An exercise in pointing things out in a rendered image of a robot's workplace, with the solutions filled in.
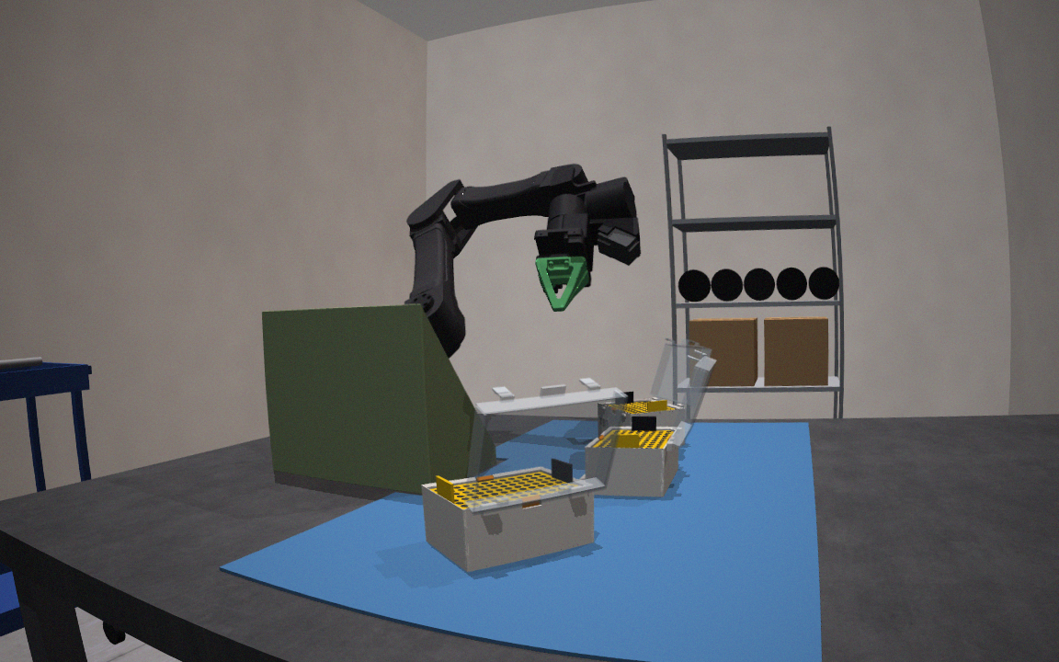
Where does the yellow pipette tip rack plate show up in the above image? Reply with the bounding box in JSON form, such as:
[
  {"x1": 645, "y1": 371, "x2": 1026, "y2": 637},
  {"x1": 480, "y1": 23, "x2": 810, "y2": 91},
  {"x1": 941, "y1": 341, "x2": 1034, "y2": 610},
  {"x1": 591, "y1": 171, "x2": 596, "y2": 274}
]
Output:
[
  {"x1": 624, "y1": 392, "x2": 674, "y2": 414},
  {"x1": 617, "y1": 417, "x2": 671, "y2": 449},
  {"x1": 430, "y1": 476, "x2": 467, "y2": 509}
]

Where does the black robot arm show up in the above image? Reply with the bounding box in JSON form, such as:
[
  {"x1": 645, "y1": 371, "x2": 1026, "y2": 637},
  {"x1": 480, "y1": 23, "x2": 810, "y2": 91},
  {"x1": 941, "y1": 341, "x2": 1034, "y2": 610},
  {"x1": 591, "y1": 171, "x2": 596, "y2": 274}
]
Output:
[{"x1": 403, "y1": 164, "x2": 641, "y2": 358}]

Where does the blue bench mat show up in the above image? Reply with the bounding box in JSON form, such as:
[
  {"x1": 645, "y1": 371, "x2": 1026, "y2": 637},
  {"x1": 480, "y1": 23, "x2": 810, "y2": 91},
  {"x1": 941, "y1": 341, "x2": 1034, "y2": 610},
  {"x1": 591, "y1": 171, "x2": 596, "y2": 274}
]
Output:
[{"x1": 219, "y1": 422, "x2": 822, "y2": 662}]

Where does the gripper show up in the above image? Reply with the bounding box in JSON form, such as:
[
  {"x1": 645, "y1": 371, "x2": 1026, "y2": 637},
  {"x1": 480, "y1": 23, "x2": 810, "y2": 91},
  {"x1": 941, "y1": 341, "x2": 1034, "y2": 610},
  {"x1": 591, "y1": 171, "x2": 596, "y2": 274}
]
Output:
[{"x1": 534, "y1": 215, "x2": 591, "y2": 312}]

